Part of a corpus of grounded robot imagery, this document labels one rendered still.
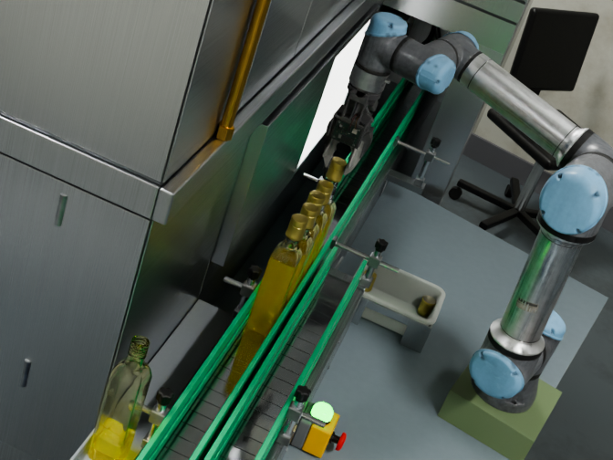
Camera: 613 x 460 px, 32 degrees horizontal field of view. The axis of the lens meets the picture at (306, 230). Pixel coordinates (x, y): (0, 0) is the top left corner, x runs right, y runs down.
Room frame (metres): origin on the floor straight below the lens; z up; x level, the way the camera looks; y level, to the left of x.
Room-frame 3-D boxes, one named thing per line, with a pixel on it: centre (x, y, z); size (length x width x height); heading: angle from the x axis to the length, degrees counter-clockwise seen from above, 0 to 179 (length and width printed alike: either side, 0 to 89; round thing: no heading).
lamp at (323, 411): (1.68, -0.16, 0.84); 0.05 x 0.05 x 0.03
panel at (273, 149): (2.29, 0.09, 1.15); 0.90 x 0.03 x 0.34; 173
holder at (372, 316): (2.22, -0.23, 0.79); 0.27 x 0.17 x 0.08; 83
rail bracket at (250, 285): (1.84, 0.09, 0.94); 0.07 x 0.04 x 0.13; 83
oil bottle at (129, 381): (1.33, 0.19, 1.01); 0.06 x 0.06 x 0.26; 78
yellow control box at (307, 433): (1.68, -0.16, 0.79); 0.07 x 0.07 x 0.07; 83
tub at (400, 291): (2.22, -0.26, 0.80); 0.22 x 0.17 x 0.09; 83
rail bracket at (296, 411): (1.52, -0.12, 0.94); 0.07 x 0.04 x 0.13; 83
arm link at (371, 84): (2.04, -0.02, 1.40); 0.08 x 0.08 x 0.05
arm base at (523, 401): (1.98, -0.54, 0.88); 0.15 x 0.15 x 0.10
